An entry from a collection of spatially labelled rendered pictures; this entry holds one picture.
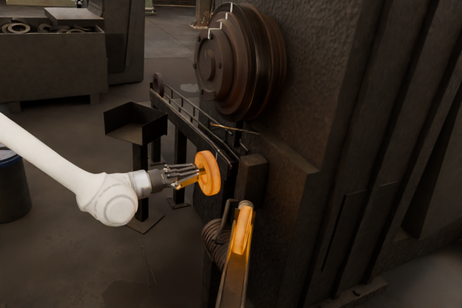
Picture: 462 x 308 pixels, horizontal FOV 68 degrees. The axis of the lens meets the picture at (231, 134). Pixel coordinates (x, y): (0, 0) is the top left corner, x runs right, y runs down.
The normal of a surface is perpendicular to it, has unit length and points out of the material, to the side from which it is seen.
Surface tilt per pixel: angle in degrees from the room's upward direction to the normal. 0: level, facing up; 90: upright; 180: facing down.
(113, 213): 71
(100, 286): 0
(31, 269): 0
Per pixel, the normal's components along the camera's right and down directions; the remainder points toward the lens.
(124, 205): 0.50, 0.19
